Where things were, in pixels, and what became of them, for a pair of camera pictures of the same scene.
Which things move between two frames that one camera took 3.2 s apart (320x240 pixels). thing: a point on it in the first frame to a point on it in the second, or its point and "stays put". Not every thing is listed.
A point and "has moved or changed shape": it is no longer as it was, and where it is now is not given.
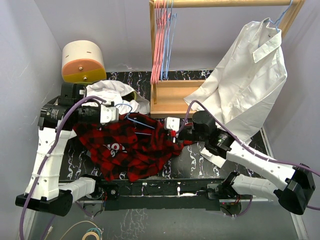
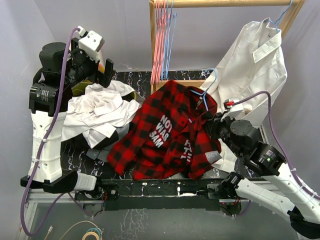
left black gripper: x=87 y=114 to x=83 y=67
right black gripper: x=179 y=136 to x=213 y=124
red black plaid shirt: x=134 y=147 has moved or changed shape
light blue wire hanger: x=127 y=116 to x=204 y=93
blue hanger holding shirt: x=281 y=16 stays put
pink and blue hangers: x=162 y=17 stays put
